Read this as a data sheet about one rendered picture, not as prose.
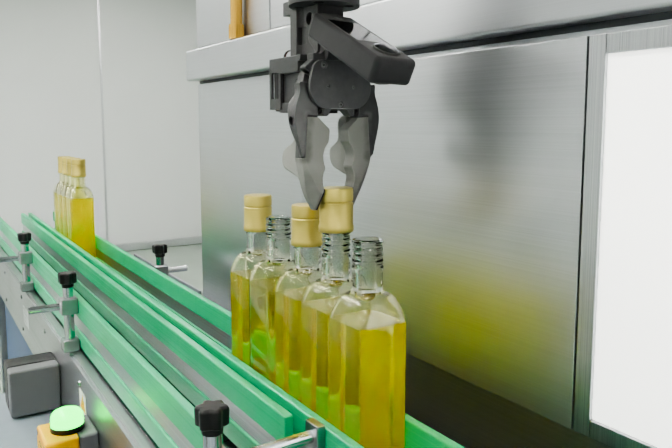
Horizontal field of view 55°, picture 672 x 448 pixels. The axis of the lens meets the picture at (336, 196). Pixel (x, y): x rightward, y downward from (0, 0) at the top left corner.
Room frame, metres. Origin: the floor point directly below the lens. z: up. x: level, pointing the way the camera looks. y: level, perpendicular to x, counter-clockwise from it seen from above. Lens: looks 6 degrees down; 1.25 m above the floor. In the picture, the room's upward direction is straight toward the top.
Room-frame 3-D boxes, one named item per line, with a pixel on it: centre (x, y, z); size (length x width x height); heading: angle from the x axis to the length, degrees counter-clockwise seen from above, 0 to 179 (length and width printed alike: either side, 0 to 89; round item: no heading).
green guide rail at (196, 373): (1.34, 0.53, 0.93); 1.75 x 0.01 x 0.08; 33
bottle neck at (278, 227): (0.74, 0.07, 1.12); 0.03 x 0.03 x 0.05
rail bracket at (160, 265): (1.29, 0.33, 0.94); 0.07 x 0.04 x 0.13; 123
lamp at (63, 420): (0.87, 0.38, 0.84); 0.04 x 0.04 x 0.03
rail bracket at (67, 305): (1.02, 0.45, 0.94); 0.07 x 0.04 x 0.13; 123
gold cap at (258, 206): (0.79, 0.10, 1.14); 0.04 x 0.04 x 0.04
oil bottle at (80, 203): (1.62, 0.64, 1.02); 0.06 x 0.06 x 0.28; 33
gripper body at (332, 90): (0.67, 0.02, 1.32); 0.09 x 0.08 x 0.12; 34
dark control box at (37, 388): (1.10, 0.53, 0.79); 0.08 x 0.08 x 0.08; 33
